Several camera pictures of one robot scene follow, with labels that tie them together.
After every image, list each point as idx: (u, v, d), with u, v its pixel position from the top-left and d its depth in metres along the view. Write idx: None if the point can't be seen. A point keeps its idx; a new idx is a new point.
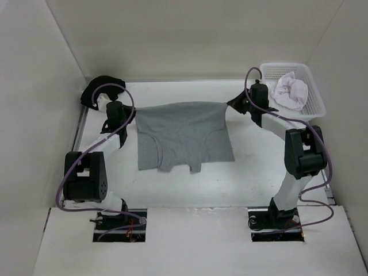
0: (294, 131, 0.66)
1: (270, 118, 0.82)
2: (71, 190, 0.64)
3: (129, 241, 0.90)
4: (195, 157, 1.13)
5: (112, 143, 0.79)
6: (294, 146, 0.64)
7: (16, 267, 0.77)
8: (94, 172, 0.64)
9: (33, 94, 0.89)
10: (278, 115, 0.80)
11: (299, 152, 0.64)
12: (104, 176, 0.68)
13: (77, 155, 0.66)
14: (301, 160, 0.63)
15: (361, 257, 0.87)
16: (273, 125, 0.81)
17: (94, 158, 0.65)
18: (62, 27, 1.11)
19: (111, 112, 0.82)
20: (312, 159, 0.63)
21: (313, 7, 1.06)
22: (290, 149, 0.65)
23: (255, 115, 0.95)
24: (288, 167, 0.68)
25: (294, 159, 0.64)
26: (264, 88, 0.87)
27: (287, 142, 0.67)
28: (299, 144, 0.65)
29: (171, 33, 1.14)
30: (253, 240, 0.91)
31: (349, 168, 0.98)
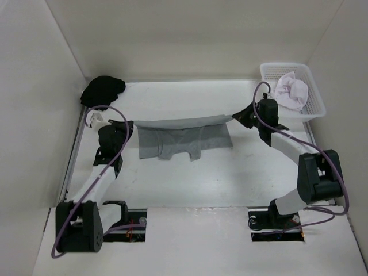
0: (309, 157, 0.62)
1: (282, 138, 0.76)
2: (65, 245, 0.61)
3: (129, 241, 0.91)
4: (195, 146, 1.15)
5: (107, 177, 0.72)
6: (309, 176, 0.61)
7: (17, 267, 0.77)
8: (87, 225, 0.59)
9: (33, 94, 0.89)
10: (290, 135, 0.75)
11: (313, 180, 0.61)
12: (100, 225, 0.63)
13: (68, 206, 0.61)
14: (316, 190, 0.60)
15: (361, 257, 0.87)
16: (284, 146, 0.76)
17: (85, 211, 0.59)
18: (62, 26, 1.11)
19: (103, 139, 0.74)
20: (328, 188, 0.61)
21: (314, 8, 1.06)
22: (303, 177, 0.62)
23: (263, 134, 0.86)
24: (300, 194, 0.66)
25: (310, 188, 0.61)
26: (274, 104, 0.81)
27: (301, 169, 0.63)
28: (314, 172, 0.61)
29: (171, 32, 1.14)
30: (253, 240, 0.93)
31: (349, 168, 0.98)
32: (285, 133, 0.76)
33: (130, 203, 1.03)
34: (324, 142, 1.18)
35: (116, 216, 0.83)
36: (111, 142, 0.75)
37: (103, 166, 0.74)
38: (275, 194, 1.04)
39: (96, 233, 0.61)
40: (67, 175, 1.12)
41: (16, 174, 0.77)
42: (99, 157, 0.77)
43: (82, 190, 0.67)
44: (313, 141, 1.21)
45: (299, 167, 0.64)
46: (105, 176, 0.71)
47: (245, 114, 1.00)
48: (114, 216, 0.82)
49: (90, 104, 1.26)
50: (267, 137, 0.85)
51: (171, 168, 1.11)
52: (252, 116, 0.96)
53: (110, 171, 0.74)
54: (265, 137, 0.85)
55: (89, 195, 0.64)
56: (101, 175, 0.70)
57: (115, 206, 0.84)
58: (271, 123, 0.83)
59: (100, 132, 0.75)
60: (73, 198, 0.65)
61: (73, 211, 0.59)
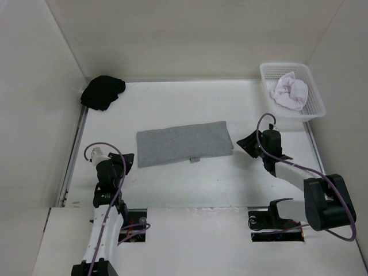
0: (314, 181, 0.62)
1: (284, 166, 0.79)
2: None
3: (129, 241, 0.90)
4: (195, 148, 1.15)
5: (111, 221, 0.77)
6: (316, 201, 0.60)
7: (17, 267, 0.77)
8: None
9: (33, 94, 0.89)
10: (293, 163, 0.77)
11: (320, 206, 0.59)
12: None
13: (83, 267, 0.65)
14: (324, 214, 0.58)
15: (361, 257, 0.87)
16: (287, 173, 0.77)
17: (100, 267, 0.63)
18: (62, 26, 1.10)
19: (102, 173, 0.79)
20: (337, 214, 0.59)
21: (313, 8, 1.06)
22: (311, 202, 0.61)
23: (267, 164, 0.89)
24: (309, 219, 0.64)
25: (317, 214, 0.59)
26: (276, 135, 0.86)
27: (307, 194, 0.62)
28: (321, 197, 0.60)
29: (171, 32, 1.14)
30: (253, 240, 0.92)
31: (350, 168, 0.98)
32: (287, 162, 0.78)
33: (130, 203, 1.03)
34: (324, 142, 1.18)
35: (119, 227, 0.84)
36: (110, 176, 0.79)
37: (107, 207, 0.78)
38: (275, 194, 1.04)
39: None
40: (67, 175, 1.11)
41: (16, 175, 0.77)
42: (99, 194, 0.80)
43: (91, 245, 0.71)
44: (313, 141, 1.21)
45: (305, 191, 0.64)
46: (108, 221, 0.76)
47: (250, 144, 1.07)
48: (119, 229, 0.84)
49: (89, 104, 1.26)
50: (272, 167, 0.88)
51: (171, 168, 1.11)
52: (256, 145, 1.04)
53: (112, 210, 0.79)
54: (269, 168, 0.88)
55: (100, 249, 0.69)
56: (106, 222, 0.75)
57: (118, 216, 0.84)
58: (275, 154, 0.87)
59: (98, 168, 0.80)
60: (85, 256, 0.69)
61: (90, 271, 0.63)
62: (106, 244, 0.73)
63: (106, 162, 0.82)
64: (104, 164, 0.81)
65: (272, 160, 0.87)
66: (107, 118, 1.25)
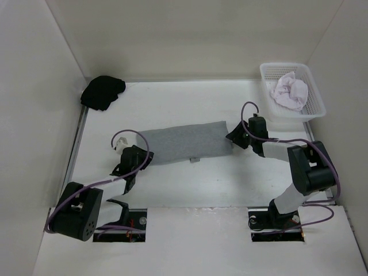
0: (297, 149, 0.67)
1: (271, 144, 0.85)
2: (58, 222, 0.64)
3: (129, 241, 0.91)
4: (195, 148, 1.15)
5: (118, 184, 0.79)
6: (299, 164, 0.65)
7: (17, 267, 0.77)
8: (86, 209, 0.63)
9: (33, 94, 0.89)
10: (278, 141, 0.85)
11: (305, 168, 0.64)
12: (95, 215, 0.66)
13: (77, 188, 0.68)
14: (310, 176, 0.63)
15: (360, 256, 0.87)
16: (274, 150, 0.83)
17: (91, 193, 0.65)
18: (62, 26, 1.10)
19: (126, 155, 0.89)
20: (322, 174, 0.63)
21: (314, 8, 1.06)
22: (296, 167, 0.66)
23: (255, 148, 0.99)
24: (296, 187, 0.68)
25: (303, 176, 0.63)
26: (260, 120, 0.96)
27: (291, 162, 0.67)
28: (305, 162, 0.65)
29: (171, 32, 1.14)
30: (253, 240, 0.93)
31: (350, 168, 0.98)
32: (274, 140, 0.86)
33: (130, 203, 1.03)
34: (324, 142, 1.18)
35: (114, 216, 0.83)
36: (131, 161, 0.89)
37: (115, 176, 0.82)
38: (275, 194, 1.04)
39: (90, 219, 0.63)
40: (67, 175, 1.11)
41: (16, 175, 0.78)
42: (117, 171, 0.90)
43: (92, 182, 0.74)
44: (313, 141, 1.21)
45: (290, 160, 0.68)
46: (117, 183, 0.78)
47: (239, 134, 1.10)
48: (112, 215, 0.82)
49: (89, 104, 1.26)
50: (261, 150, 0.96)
51: (171, 168, 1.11)
52: (245, 134, 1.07)
53: (121, 182, 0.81)
54: (258, 150, 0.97)
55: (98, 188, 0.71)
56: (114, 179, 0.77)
57: (117, 206, 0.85)
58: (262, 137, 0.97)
59: (124, 151, 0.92)
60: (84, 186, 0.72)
61: (79, 190, 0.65)
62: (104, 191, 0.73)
63: (132, 148, 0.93)
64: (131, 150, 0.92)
65: (259, 142, 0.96)
66: (107, 118, 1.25)
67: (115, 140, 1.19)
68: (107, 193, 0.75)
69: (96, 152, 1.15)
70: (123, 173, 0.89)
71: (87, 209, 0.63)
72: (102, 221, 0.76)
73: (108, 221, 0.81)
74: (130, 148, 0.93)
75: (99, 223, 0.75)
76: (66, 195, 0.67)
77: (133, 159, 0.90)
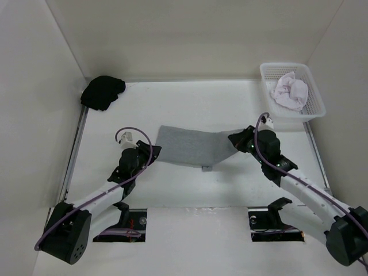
0: (342, 224, 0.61)
1: (295, 185, 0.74)
2: (46, 244, 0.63)
3: (129, 241, 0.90)
4: (195, 149, 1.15)
5: (113, 196, 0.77)
6: (346, 245, 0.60)
7: (16, 267, 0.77)
8: (73, 234, 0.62)
9: (33, 95, 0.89)
10: (307, 184, 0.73)
11: (350, 248, 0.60)
12: (85, 235, 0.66)
13: (65, 209, 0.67)
14: (352, 255, 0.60)
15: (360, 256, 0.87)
16: (301, 195, 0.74)
17: (80, 217, 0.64)
18: (62, 26, 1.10)
19: (125, 158, 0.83)
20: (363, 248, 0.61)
21: (314, 8, 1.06)
22: (340, 243, 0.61)
23: (268, 172, 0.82)
24: (333, 252, 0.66)
25: (345, 254, 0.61)
26: (274, 140, 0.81)
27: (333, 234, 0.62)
28: (351, 240, 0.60)
29: (171, 32, 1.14)
30: (253, 240, 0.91)
31: (351, 169, 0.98)
32: (302, 181, 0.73)
33: (130, 203, 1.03)
34: (324, 142, 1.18)
35: (112, 221, 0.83)
36: (130, 165, 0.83)
37: (113, 184, 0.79)
38: (275, 194, 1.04)
39: (77, 244, 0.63)
40: (67, 175, 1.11)
41: (16, 175, 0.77)
42: (116, 175, 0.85)
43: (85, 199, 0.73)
44: (314, 141, 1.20)
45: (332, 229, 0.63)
46: (112, 194, 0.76)
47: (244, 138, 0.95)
48: (110, 221, 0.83)
49: (89, 104, 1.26)
50: (273, 176, 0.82)
51: (171, 169, 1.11)
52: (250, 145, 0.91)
53: (119, 191, 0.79)
54: (271, 176, 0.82)
55: (89, 206, 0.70)
56: (107, 192, 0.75)
57: (116, 210, 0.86)
58: (274, 160, 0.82)
59: (123, 154, 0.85)
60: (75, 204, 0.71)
61: (69, 213, 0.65)
62: (98, 207, 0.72)
63: (131, 151, 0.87)
64: (130, 153, 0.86)
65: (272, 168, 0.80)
66: (107, 118, 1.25)
67: (121, 133, 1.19)
68: (100, 207, 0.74)
69: (96, 152, 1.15)
70: (123, 177, 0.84)
71: (75, 234, 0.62)
72: (99, 231, 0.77)
73: (107, 226, 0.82)
74: (130, 150, 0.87)
75: (95, 233, 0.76)
76: (56, 216, 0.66)
77: (133, 163, 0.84)
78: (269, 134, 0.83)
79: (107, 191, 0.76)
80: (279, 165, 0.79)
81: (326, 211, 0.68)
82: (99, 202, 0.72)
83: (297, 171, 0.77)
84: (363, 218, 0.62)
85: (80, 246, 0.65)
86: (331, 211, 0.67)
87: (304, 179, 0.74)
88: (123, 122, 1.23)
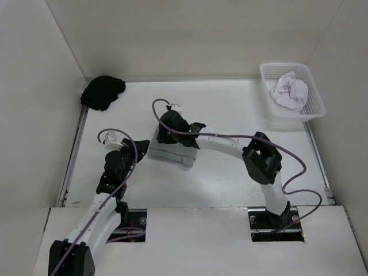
0: (250, 151, 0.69)
1: (208, 139, 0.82)
2: None
3: (129, 241, 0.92)
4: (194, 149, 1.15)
5: (107, 210, 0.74)
6: (260, 167, 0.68)
7: (16, 267, 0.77)
8: (79, 268, 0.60)
9: (34, 95, 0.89)
10: (215, 133, 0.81)
11: (263, 166, 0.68)
12: (91, 261, 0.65)
13: (64, 245, 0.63)
14: (267, 171, 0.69)
15: (360, 257, 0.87)
16: (216, 145, 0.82)
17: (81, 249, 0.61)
18: (62, 26, 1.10)
19: (109, 165, 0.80)
20: (273, 163, 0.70)
21: (313, 8, 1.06)
22: (255, 169, 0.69)
23: (188, 141, 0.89)
24: (257, 179, 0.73)
25: (263, 173, 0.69)
26: (173, 114, 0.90)
27: (249, 164, 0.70)
28: (261, 161, 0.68)
29: (171, 32, 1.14)
30: (253, 240, 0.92)
31: (351, 168, 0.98)
32: (211, 134, 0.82)
33: (130, 203, 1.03)
34: (324, 142, 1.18)
35: (114, 226, 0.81)
36: (117, 169, 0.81)
37: (104, 197, 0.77)
38: None
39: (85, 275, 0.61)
40: (67, 175, 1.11)
41: (16, 174, 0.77)
42: (104, 183, 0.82)
43: (79, 227, 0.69)
44: (313, 141, 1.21)
45: (245, 161, 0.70)
46: (104, 209, 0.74)
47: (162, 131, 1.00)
48: (112, 226, 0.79)
49: (90, 104, 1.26)
50: (191, 142, 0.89)
51: (171, 169, 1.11)
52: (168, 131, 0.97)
53: (112, 200, 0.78)
54: (190, 142, 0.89)
55: (84, 235, 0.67)
56: (100, 210, 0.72)
57: (115, 214, 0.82)
58: (184, 130, 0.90)
59: (107, 159, 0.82)
60: (69, 236, 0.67)
61: (69, 250, 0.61)
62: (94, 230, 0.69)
63: (115, 154, 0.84)
64: (113, 157, 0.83)
65: (187, 136, 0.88)
66: (107, 118, 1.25)
67: (103, 134, 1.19)
68: (96, 226, 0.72)
69: (97, 152, 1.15)
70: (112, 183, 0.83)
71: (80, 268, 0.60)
72: (103, 242, 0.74)
73: (110, 232, 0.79)
74: (112, 154, 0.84)
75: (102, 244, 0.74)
76: (54, 256, 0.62)
77: (119, 166, 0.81)
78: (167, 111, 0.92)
79: (99, 209, 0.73)
80: (191, 131, 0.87)
81: (236, 148, 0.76)
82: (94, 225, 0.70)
83: (204, 129, 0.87)
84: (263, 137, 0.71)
85: (88, 272, 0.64)
86: (239, 146, 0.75)
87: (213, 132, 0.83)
88: (123, 122, 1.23)
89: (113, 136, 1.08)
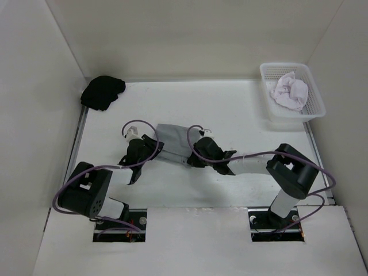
0: (275, 164, 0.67)
1: (237, 162, 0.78)
2: (68, 195, 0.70)
3: (129, 241, 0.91)
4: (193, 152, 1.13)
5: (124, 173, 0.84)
6: (291, 180, 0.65)
7: (16, 267, 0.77)
8: (96, 187, 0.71)
9: (34, 95, 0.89)
10: (242, 155, 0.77)
11: (294, 179, 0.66)
12: (103, 194, 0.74)
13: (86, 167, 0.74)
14: (300, 183, 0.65)
15: (360, 257, 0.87)
16: (246, 167, 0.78)
17: (101, 174, 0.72)
18: (62, 26, 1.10)
19: (131, 148, 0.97)
20: (308, 175, 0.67)
21: (313, 8, 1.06)
22: (286, 183, 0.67)
23: (221, 169, 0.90)
24: (291, 194, 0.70)
25: (296, 187, 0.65)
26: (210, 142, 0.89)
27: (278, 178, 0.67)
28: (291, 174, 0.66)
29: (171, 31, 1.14)
30: (253, 240, 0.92)
31: (351, 168, 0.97)
32: (238, 156, 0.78)
33: (130, 203, 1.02)
34: (324, 142, 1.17)
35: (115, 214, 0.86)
36: (137, 154, 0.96)
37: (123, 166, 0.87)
38: (275, 194, 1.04)
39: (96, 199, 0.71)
40: (67, 175, 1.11)
41: (16, 174, 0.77)
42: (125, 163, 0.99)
43: None
44: (314, 141, 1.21)
45: (273, 175, 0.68)
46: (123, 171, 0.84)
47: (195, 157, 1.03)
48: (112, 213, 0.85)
49: (89, 104, 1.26)
50: (226, 170, 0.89)
51: (171, 169, 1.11)
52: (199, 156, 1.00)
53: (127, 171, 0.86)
54: (224, 170, 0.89)
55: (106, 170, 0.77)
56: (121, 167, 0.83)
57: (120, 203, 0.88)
58: (219, 157, 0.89)
59: (131, 144, 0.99)
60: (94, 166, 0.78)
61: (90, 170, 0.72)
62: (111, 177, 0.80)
63: (138, 141, 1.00)
64: (137, 143, 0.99)
65: (222, 165, 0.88)
66: (107, 118, 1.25)
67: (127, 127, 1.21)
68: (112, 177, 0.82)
69: (97, 152, 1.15)
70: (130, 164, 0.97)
71: (97, 187, 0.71)
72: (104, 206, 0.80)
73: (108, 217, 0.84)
74: (137, 140, 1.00)
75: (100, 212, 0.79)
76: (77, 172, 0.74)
77: (140, 152, 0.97)
78: (204, 138, 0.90)
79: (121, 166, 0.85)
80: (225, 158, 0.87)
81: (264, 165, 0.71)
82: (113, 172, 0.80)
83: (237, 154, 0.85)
84: (290, 151, 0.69)
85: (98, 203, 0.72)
86: (265, 161, 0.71)
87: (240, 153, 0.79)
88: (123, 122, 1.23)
89: (135, 130, 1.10)
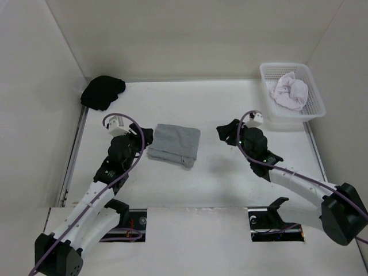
0: (331, 203, 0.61)
1: (283, 175, 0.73)
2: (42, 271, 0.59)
3: (129, 241, 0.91)
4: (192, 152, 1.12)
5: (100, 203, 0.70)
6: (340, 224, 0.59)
7: (16, 266, 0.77)
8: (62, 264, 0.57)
9: (34, 95, 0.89)
10: (293, 172, 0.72)
11: (344, 225, 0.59)
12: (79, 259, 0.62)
13: (49, 240, 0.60)
14: (346, 232, 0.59)
15: (359, 257, 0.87)
16: (290, 184, 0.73)
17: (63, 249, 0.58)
18: (62, 26, 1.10)
19: (112, 150, 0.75)
20: (359, 225, 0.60)
21: (313, 8, 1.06)
22: (333, 223, 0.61)
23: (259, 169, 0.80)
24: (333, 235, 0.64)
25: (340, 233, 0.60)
26: (261, 137, 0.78)
27: (327, 215, 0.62)
28: (342, 218, 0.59)
29: (171, 31, 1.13)
30: (253, 240, 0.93)
31: (352, 169, 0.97)
32: (287, 170, 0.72)
33: (130, 203, 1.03)
34: (324, 142, 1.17)
35: (114, 223, 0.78)
36: (121, 154, 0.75)
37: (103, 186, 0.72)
38: (275, 194, 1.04)
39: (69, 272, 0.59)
40: (67, 175, 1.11)
41: (16, 174, 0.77)
42: (103, 169, 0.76)
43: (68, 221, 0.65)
44: (313, 141, 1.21)
45: (323, 211, 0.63)
46: (96, 203, 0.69)
47: (234, 133, 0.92)
48: (110, 225, 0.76)
49: (89, 104, 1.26)
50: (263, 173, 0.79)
51: (171, 169, 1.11)
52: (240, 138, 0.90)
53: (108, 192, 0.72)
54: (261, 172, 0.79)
55: (72, 231, 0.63)
56: (92, 204, 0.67)
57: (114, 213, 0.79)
58: (261, 157, 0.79)
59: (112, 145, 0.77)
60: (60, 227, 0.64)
61: (51, 248, 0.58)
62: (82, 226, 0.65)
63: (120, 140, 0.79)
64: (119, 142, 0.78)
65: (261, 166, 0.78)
66: (107, 118, 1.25)
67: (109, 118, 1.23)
68: (87, 222, 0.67)
69: (97, 152, 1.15)
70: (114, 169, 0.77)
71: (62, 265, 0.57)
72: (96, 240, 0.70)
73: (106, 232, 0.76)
74: (117, 140, 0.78)
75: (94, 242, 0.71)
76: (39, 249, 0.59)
77: (123, 150, 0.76)
78: (255, 131, 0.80)
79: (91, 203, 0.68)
80: (266, 161, 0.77)
81: (315, 195, 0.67)
82: (83, 221, 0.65)
83: (283, 162, 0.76)
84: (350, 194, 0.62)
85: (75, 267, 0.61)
86: (319, 193, 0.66)
87: (288, 168, 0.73)
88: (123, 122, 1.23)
89: (121, 122, 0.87)
